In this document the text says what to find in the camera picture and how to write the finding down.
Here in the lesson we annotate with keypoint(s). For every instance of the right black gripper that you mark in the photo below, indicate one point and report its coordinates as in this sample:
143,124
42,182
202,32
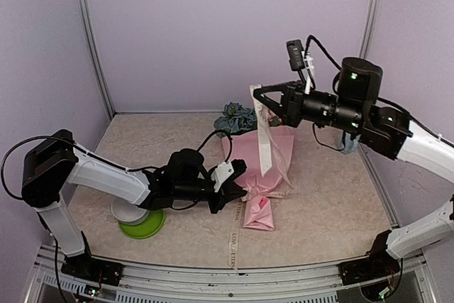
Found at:
289,110

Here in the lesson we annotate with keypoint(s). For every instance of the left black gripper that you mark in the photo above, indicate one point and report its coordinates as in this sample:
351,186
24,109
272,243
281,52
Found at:
230,191

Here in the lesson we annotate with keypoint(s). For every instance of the pale pink fake flower stem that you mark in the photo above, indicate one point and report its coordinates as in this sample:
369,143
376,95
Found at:
273,119

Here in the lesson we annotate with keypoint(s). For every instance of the pink wrapping paper sheet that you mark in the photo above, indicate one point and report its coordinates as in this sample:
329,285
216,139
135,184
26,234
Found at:
261,187

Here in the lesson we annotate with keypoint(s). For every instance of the blue fake flower bunch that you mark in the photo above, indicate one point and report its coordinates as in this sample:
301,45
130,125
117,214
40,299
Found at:
236,119

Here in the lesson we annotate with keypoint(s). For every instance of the beige printed ribbon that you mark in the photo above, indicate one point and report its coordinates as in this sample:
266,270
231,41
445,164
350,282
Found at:
265,149

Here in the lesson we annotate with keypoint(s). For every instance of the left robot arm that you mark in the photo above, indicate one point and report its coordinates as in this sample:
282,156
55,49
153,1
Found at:
58,160

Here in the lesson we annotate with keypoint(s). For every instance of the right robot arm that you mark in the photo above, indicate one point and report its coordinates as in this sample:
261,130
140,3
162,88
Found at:
390,132

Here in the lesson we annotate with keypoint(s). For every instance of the green plastic plate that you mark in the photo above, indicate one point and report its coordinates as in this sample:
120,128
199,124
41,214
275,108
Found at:
152,224

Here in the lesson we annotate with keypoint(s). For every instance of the light blue mug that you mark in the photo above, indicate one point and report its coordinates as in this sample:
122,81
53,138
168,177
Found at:
348,143

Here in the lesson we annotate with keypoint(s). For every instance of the white ceramic bowl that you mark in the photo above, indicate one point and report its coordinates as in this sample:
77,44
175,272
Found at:
128,214

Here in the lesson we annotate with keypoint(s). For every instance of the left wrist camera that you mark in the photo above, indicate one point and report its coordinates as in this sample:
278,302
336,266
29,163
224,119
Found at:
227,170

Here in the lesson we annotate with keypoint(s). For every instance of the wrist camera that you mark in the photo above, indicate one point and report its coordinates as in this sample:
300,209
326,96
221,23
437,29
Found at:
227,170
301,63

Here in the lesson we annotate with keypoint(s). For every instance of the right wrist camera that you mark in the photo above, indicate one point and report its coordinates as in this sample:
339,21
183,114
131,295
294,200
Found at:
301,63

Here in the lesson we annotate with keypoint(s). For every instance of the front aluminium rail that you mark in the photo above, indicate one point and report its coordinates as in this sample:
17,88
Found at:
144,280

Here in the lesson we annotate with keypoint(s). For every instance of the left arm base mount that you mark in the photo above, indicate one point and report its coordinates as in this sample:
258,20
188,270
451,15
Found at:
104,272

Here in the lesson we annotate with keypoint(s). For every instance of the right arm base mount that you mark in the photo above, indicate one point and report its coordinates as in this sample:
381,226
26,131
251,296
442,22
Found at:
366,269

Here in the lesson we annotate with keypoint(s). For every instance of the right aluminium frame post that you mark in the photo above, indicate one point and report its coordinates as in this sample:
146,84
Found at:
365,40

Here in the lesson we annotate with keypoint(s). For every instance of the aluminium frame post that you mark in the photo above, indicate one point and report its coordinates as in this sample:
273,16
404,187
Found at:
365,40
95,59

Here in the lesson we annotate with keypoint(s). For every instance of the left aluminium frame post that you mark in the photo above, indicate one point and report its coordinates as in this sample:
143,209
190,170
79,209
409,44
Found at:
95,59

